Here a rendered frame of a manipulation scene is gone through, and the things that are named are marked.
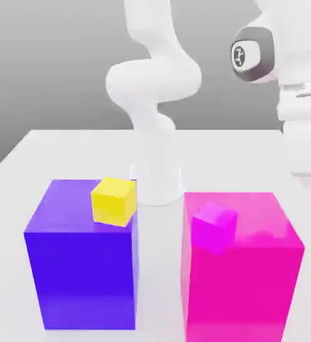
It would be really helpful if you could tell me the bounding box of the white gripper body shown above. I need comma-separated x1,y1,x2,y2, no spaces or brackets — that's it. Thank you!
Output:
282,121,311,186

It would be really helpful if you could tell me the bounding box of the small magenta cube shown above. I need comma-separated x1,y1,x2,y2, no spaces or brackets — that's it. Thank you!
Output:
191,201,239,257

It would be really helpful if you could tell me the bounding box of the small yellow cube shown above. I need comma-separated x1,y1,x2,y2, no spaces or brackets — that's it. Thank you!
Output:
90,176,138,228

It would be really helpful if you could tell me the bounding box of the large pink box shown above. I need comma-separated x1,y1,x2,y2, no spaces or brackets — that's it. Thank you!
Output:
181,191,306,342

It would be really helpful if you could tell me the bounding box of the large purple box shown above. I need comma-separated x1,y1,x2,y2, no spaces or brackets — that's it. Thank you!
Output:
23,178,140,331

